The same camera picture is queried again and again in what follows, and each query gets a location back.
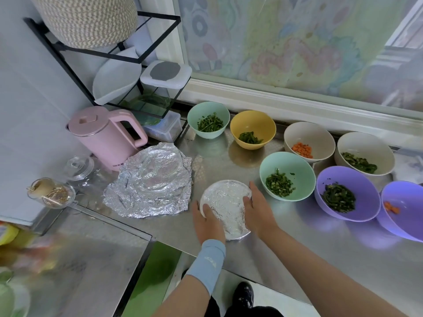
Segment yellow bowl with greens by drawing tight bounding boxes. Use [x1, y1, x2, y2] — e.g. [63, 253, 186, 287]
[230, 110, 278, 151]

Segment person's left forearm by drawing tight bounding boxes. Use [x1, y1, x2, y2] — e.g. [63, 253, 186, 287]
[153, 274, 214, 317]

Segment mint green bowl chopped greens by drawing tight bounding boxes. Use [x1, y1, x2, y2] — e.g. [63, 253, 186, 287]
[259, 151, 317, 202]

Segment yellow orange packet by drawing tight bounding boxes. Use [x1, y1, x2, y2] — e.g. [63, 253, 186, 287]
[0, 221, 21, 247]

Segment stack of aluminium foil sheets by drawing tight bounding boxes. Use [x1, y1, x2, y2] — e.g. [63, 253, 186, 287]
[102, 142, 194, 218]

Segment black trousers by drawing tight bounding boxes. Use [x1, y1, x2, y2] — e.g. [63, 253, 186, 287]
[205, 294, 285, 317]

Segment beige bowl with greens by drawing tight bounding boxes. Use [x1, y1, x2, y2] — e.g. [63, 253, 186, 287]
[335, 131, 396, 177]

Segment purple bowl chopped greens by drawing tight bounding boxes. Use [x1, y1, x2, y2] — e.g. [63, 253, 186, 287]
[315, 166, 382, 222]

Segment person's right forearm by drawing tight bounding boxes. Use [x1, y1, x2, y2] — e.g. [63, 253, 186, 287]
[264, 228, 423, 317]

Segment mint green bowl green beans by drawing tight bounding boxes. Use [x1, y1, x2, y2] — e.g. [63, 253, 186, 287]
[187, 101, 231, 140]

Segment window with cartoon film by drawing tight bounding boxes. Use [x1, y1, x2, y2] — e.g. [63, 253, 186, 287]
[139, 0, 423, 149]

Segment white bowl carrot pieces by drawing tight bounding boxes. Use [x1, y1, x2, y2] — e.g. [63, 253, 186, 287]
[283, 121, 336, 164]

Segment stainless steel countertop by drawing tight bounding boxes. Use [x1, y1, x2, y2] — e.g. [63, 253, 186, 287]
[26, 118, 423, 317]

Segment green floor mat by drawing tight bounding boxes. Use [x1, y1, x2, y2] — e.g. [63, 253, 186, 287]
[122, 242, 182, 317]

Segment clear glass jar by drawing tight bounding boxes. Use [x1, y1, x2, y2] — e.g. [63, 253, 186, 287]
[64, 155, 95, 181]

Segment black right shoe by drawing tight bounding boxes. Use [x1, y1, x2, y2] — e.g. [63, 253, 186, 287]
[231, 281, 255, 311]

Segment light blue wristband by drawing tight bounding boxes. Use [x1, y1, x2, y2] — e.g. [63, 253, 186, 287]
[186, 239, 227, 296]

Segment black metal rack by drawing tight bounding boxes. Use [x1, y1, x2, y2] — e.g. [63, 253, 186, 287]
[23, 11, 193, 126]

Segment pink electric kettle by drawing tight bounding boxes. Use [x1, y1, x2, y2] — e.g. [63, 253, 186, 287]
[67, 105, 149, 170]

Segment foil-covered bowl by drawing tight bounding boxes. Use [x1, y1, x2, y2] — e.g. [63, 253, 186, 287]
[199, 179, 253, 241]

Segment clear plastic box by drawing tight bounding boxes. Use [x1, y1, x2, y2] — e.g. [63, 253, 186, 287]
[145, 110, 183, 143]

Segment woven rope basket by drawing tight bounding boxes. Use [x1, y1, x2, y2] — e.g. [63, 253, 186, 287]
[30, 0, 139, 49]

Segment person's right hand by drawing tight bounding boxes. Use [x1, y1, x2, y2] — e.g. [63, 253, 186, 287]
[242, 181, 280, 240]

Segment person's left hand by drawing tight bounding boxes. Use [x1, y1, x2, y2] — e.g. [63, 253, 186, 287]
[192, 200, 227, 245]

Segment purple bowl carrot pieces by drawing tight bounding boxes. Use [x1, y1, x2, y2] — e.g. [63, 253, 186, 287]
[376, 181, 423, 242]

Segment white plate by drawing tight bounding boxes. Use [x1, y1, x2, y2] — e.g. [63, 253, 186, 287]
[93, 47, 143, 106]

